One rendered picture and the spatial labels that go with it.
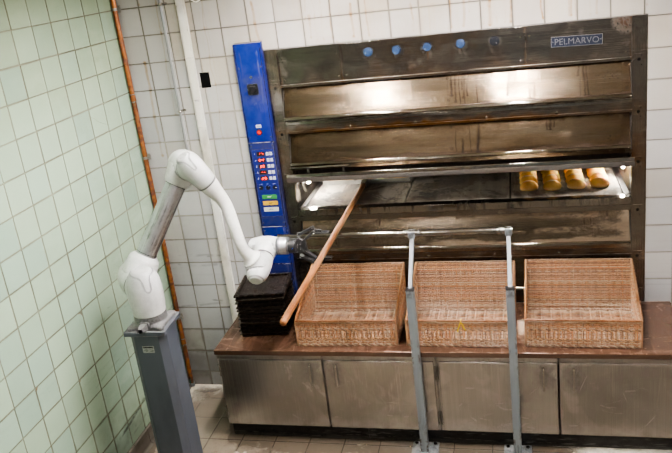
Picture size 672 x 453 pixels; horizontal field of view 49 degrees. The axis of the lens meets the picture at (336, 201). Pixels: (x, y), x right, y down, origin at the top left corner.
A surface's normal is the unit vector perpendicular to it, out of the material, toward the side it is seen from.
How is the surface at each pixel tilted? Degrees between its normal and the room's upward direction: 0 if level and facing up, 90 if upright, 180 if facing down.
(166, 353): 90
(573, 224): 70
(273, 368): 90
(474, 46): 89
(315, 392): 90
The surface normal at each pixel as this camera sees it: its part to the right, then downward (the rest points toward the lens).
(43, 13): 0.97, -0.04
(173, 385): 0.58, 0.19
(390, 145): -0.24, -0.01
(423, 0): -0.22, 0.33
